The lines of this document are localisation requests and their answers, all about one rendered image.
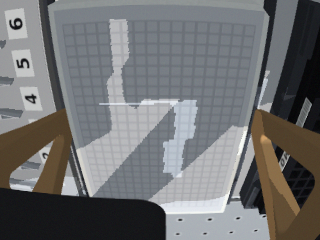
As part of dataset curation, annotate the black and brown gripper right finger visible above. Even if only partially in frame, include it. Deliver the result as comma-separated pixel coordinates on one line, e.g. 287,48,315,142
251,109,320,240

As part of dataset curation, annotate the white multi-well plate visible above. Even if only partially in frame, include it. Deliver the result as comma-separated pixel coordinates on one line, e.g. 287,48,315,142
48,0,269,214

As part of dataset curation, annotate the black well plate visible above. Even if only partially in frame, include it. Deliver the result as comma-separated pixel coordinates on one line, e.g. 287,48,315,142
253,27,320,215

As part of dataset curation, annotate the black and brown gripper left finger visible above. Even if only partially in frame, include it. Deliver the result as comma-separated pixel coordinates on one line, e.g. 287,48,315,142
0,108,73,195

